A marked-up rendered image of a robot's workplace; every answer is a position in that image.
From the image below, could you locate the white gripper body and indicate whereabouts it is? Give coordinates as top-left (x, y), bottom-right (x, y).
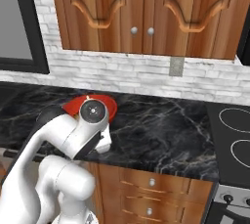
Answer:
top-left (94, 125), bottom-right (113, 155)

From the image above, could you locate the red bowl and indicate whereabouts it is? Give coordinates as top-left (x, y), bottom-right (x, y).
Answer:
top-left (62, 94), bottom-right (118, 124)

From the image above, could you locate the wooden base cupboard panel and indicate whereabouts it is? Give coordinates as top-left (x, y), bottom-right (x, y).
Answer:
top-left (85, 161), bottom-right (122, 224)

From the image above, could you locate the wooden drawer front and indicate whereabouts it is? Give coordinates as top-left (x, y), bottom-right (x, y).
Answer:
top-left (118, 166), bottom-right (215, 201)
top-left (119, 194), bottom-right (210, 224)

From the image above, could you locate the black hob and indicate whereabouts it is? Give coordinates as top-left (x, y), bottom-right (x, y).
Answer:
top-left (204, 101), bottom-right (250, 190)

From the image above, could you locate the silver oven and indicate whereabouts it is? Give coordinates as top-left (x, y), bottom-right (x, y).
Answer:
top-left (202, 183), bottom-right (250, 224)

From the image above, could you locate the black framed window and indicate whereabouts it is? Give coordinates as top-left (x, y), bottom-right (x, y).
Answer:
top-left (0, 0), bottom-right (51, 75)

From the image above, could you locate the black extractor hood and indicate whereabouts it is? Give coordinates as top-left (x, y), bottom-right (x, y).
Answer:
top-left (236, 15), bottom-right (250, 67)

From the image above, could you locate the grey wall outlet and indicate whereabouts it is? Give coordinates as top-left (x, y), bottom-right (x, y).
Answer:
top-left (168, 56), bottom-right (186, 78)

